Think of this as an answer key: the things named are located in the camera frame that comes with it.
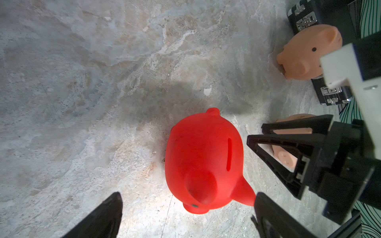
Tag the far pink piggy bank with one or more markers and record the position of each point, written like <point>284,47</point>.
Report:
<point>300,57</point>

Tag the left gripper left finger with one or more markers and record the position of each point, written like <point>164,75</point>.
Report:
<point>103,222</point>

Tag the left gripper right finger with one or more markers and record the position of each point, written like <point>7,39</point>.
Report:
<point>272,221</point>

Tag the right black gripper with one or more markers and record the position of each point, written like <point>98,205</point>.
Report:
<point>339,167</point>

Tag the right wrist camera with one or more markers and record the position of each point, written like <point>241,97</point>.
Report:
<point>358,65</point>

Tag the near pink piggy bank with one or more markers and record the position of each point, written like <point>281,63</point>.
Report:
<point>286,155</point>

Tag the pink piggy bank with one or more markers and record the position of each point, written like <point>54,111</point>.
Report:
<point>286,155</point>
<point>300,57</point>

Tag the black case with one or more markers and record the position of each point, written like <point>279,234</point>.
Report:
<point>345,16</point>

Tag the red piggy bank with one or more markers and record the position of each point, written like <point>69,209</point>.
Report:
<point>204,163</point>

